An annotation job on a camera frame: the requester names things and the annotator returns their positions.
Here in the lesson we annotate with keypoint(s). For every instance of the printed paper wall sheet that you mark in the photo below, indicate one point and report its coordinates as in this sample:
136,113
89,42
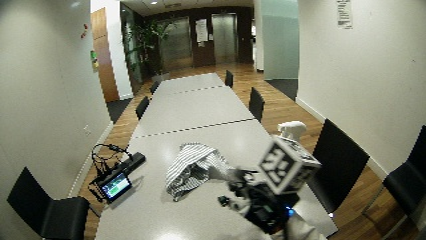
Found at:
345,14

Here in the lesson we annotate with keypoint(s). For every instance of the green wall sign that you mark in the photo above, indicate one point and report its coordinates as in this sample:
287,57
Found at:
93,60

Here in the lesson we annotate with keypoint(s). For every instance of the white paper notice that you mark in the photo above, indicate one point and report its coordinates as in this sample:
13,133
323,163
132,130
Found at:
201,30

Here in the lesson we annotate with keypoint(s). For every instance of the wooden door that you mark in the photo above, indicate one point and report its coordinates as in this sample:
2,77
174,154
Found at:
104,56

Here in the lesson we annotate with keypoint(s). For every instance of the striped grey white cloth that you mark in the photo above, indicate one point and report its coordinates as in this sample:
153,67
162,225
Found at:
193,168

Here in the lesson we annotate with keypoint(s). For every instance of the white cube with black markers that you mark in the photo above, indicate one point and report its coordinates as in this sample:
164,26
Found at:
286,165

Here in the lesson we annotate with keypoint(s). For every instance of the black chair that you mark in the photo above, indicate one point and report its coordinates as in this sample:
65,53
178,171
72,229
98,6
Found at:
255,104
153,87
229,78
46,210
141,107
406,181
339,165

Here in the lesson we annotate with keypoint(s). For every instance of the red fire alarm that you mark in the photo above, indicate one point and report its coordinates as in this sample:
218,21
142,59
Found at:
84,31

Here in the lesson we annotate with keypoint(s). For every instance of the green potted plant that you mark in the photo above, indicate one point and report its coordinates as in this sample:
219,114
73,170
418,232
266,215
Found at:
146,45

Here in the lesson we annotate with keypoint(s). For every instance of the black camera with small screen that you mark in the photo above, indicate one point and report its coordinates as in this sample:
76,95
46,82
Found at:
117,181

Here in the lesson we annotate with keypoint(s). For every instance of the metal elevator door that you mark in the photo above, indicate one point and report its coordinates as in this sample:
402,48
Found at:
176,43
223,38

